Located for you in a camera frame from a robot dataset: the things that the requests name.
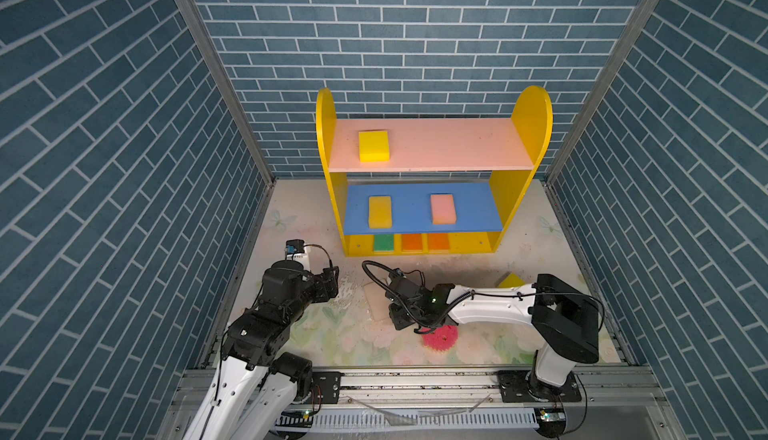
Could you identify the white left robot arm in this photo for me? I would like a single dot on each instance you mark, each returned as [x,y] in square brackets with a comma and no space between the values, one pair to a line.
[254,382]

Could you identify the beige sponge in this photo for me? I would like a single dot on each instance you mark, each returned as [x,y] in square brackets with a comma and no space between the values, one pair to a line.
[377,300]

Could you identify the white perforated cable tray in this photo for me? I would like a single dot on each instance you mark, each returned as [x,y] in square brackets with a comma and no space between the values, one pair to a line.
[369,421]

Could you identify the green sponge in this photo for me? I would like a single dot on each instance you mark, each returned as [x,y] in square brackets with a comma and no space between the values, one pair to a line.
[384,243]

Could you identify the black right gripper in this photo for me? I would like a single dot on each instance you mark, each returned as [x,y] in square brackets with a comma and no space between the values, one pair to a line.
[394,317]

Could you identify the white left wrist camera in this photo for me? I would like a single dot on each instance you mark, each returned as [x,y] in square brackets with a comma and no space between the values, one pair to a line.
[295,250]

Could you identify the pink rectangular sponge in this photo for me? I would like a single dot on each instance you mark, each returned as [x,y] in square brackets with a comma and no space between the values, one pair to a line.
[443,210]

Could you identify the orange sponge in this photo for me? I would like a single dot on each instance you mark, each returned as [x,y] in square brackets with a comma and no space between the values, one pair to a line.
[412,243]

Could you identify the aluminium right corner post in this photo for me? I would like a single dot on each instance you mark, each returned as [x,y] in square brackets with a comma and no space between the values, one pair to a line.
[632,30]

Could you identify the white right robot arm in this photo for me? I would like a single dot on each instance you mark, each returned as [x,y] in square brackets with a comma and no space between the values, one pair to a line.
[568,320]

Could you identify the aluminium corner post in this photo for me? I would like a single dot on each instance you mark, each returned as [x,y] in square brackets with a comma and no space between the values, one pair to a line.
[207,49]
[632,30]

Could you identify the textured yellow sponge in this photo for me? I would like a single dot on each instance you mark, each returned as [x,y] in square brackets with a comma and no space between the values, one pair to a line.
[380,212]

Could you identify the small yellow sponge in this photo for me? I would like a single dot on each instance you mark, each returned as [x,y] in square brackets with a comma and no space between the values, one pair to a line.
[511,281]
[373,146]

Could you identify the aluminium left corner post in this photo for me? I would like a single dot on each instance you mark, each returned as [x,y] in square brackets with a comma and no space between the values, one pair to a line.
[207,49]

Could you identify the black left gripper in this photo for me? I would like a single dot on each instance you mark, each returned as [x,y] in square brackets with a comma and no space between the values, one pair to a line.
[326,284]

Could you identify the pink round scrubber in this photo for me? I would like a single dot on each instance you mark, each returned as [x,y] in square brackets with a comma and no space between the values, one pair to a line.
[441,339]

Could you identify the yellow pink blue wooden shelf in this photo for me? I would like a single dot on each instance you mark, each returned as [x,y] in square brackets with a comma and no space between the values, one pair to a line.
[487,164]

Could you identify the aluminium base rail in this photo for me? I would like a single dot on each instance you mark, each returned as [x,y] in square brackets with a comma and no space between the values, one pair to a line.
[615,385]

